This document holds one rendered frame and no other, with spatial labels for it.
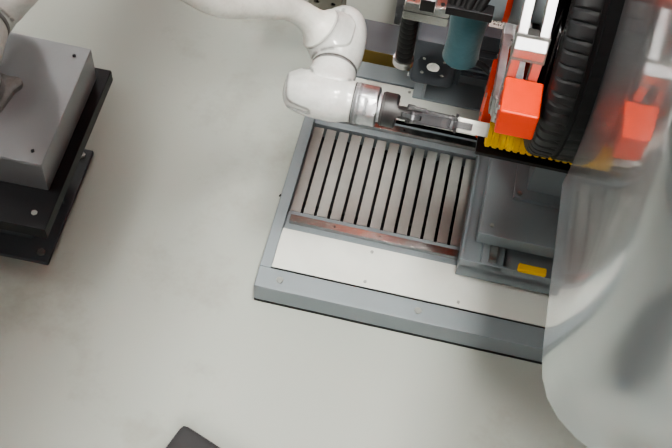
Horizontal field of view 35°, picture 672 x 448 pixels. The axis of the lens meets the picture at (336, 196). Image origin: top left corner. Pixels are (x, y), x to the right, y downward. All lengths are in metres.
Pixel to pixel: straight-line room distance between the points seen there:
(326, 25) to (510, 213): 0.71
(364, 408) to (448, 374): 0.23
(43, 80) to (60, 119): 0.13
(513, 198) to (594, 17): 0.85
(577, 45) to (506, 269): 0.85
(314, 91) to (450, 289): 0.72
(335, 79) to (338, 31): 0.12
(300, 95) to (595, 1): 0.67
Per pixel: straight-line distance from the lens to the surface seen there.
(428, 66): 2.83
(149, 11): 3.37
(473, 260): 2.67
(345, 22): 2.36
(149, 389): 2.67
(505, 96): 2.05
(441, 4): 2.09
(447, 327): 2.67
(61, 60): 2.72
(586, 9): 1.98
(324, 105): 2.27
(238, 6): 2.19
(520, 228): 2.68
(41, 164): 2.54
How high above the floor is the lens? 2.43
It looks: 56 degrees down
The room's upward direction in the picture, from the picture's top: 6 degrees clockwise
